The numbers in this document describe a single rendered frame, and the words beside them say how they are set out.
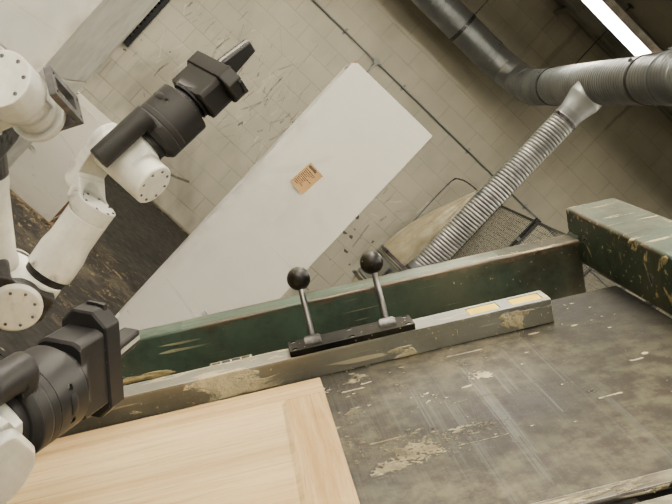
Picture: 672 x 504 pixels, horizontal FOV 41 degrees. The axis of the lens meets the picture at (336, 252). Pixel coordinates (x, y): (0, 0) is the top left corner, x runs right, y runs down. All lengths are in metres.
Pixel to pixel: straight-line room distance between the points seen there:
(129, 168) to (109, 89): 8.03
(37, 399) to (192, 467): 0.37
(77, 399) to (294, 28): 8.43
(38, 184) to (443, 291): 4.76
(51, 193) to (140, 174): 4.87
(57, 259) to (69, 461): 0.29
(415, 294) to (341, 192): 3.20
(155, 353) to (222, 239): 3.24
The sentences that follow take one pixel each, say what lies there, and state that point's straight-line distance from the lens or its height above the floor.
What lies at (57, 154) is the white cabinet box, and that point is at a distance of 6.13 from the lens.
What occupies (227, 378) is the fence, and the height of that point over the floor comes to 1.25.
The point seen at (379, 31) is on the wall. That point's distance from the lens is 9.26.
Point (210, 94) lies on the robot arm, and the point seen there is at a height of 1.55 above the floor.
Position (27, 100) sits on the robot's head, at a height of 1.43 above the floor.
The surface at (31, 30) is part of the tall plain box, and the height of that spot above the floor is 1.20.
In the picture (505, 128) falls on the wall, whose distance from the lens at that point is 9.47.
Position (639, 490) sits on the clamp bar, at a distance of 0.86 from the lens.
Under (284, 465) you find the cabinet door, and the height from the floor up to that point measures 1.29.
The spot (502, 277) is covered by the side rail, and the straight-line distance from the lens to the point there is 1.67.
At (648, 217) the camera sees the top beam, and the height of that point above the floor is 1.90.
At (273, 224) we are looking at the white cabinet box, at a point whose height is 1.12.
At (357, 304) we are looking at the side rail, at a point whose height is 1.44.
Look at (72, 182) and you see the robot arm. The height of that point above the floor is 1.32.
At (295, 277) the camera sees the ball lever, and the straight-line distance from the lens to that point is 1.40.
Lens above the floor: 1.61
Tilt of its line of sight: 4 degrees down
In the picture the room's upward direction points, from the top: 43 degrees clockwise
